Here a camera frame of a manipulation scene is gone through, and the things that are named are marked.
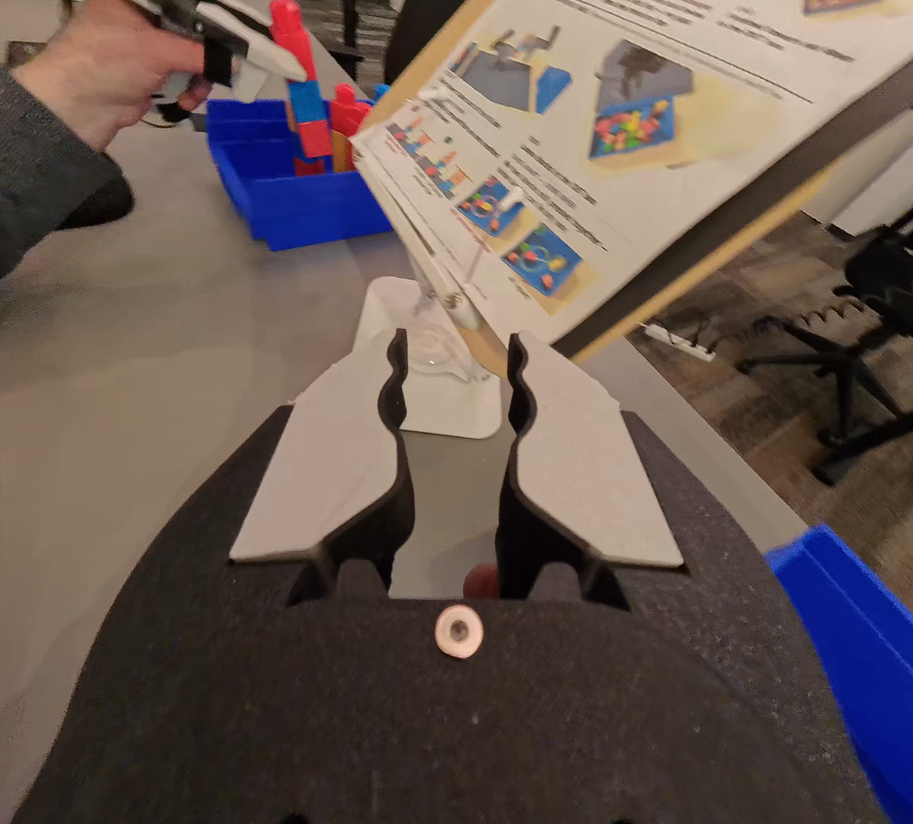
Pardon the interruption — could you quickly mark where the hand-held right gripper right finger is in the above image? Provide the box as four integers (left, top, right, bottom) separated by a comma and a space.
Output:
495, 330, 684, 601

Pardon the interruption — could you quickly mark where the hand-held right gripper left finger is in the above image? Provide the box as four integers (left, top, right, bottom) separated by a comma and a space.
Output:
230, 329, 416, 598

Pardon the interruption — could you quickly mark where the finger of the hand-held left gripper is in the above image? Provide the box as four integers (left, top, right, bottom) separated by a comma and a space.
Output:
234, 32, 309, 104
202, 0, 278, 31

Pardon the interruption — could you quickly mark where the blue tagged plastic bin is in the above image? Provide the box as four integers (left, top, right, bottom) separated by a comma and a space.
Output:
765, 523, 913, 824

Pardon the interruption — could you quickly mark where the person's left forearm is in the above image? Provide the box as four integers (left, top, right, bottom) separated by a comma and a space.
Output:
0, 64, 136, 279

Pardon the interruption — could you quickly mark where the grey desk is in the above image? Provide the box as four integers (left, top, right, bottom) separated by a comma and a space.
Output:
0, 0, 810, 804

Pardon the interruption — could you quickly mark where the person's left hand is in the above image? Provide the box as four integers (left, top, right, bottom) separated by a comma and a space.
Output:
14, 0, 215, 150

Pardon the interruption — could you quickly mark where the instruction sheet on stand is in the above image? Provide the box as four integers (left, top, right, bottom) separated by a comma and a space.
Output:
353, 0, 913, 441

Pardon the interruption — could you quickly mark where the white power strip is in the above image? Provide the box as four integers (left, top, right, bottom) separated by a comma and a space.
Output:
644, 323, 716, 363

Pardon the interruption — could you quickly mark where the instruction sheet on board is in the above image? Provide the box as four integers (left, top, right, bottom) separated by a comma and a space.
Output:
553, 57, 913, 360

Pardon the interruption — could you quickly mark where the black office chair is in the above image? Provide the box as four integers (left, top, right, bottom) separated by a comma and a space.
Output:
737, 206, 913, 486

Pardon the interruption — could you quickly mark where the printed instruction sheet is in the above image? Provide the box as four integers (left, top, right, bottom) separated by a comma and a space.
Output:
353, 0, 913, 348

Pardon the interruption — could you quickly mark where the black coiled cable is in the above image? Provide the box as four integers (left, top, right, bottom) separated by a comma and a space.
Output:
745, 299, 864, 343

